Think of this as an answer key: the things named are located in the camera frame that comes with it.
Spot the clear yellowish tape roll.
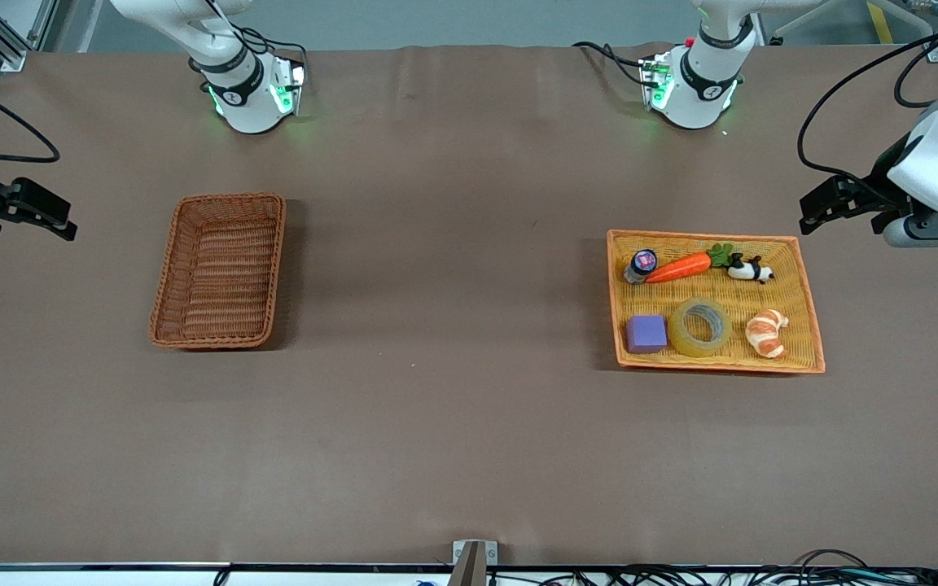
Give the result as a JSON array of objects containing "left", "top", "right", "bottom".
[{"left": 668, "top": 297, "right": 734, "bottom": 359}]

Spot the orange wicker basket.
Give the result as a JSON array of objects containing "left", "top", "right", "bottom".
[{"left": 606, "top": 230, "right": 826, "bottom": 375}]

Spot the brown wicker basket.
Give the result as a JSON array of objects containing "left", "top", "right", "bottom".
[{"left": 149, "top": 192, "right": 287, "bottom": 351}]

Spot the black white panda toy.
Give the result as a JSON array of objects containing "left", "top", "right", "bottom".
[{"left": 727, "top": 253, "right": 775, "bottom": 285}]

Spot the toy croissant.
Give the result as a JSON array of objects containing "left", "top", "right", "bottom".
[{"left": 745, "top": 308, "right": 790, "bottom": 360}]

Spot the orange toy carrot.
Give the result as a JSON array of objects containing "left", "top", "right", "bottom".
[{"left": 645, "top": 243, "right": 735, "bottom": 285}]

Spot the small dark-capped bottle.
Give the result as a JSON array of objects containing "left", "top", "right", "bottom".
[{"left": 623, "top": 250, "right": 659, "bottom": 286}]

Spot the purple cube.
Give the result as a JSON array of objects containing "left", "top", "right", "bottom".
[{"left": 626, "top": 315, "right": 668, "bottom": 355}]

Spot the brown table cover mat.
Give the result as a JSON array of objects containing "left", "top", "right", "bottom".
[{"left": 0, "top": 42, "right": 938, "bottom": 568}]

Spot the short looped black left cable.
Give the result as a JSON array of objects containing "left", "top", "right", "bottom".
[{"left": 893, "top": 34, "right": 938, "bottom": 109}]

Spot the black left base cable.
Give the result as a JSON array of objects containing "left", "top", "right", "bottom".
[{"left": 572, "top": 41, "right": 651, "bottom": 87}]

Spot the black base cable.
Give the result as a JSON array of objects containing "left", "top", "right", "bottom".
[
  {"left": 572, "top": 41, "right": 651, "bottom": 87},
  {"left": 229, "top": 24, "right": 309, "bottom": 70}
]

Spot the black right base cable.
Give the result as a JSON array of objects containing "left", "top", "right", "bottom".
[{"left": 229, "top": 24, "right": 309, "bottom": 70}]

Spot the white table edge rail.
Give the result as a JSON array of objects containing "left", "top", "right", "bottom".
[{"left": 0, "top": 562, "right": 938, "bottom": 586}]

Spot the black cable bundle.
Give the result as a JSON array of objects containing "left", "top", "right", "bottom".
[{"left": 485, "top": 549, "right": 938, "bottom": 586}]

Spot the metal mount bracket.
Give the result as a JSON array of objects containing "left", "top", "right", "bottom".
[{"left": 446, "top": 540, "right": 498, "bottom": 586}]

